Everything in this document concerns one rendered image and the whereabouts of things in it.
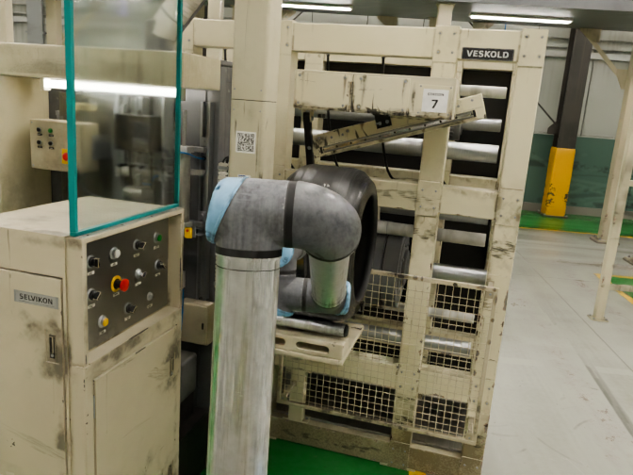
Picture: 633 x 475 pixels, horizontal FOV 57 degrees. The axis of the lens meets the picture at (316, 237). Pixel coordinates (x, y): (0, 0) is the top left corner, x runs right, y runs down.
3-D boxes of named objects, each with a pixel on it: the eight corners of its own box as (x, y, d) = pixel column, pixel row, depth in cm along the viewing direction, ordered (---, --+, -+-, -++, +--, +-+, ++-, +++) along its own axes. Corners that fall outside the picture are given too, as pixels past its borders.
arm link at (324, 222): (367, 173, 97) (350, 282, 160) (292, 169, 97) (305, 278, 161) (364, 239, 93) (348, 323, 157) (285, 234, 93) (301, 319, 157)
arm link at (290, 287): (300, 319, 151) (303, 272, 149) (256, 317, 151) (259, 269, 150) (302, 312, 160) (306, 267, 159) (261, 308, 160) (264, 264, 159)
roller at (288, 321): (251, 322, 210) (251, 310, 209) (255, 318, 214) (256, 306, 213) (345, 339, 201) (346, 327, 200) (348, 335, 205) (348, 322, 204)
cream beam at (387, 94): (292, 107, 224) (294, 69, 221) (311, 108, 248) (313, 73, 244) (452, 121, 208) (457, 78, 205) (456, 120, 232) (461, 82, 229)
